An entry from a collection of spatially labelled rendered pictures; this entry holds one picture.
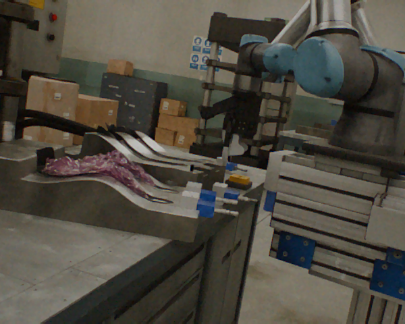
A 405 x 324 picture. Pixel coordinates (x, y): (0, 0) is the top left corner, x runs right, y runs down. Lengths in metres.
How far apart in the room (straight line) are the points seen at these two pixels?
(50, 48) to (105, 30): 7.73
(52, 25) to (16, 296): 1.46
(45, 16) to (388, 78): 1.37
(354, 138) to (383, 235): 0.23
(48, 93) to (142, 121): 3.52
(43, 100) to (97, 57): 4.67
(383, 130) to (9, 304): 0.80
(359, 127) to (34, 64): 1.32
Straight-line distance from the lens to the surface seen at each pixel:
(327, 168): 1.06
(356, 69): 0.98
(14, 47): 1.67
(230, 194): 1.27
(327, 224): 1.07
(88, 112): 5.97
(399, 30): 7.86
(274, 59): 1.12
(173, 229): 0.94
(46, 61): 1.98
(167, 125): 8.33
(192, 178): 1.22
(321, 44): 0.95
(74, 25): 10.20
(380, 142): 1.06
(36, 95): 5.23
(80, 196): 0.96
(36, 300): 0.68
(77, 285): 0.72
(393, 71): 1.06
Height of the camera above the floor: 1.12
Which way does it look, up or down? 8 degrees down
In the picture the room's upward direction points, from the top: 10 degrees clockwise
